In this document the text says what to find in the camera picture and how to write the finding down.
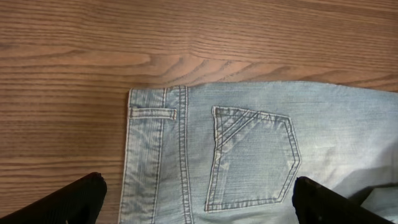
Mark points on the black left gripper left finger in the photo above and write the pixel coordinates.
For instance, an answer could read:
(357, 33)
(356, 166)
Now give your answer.
(80, 202)

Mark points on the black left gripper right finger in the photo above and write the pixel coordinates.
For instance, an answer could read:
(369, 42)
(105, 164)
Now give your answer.
(316, 204)

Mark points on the light blue denim shorts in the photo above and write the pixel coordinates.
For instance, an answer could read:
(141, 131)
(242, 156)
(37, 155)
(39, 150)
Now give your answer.
(231, 152)

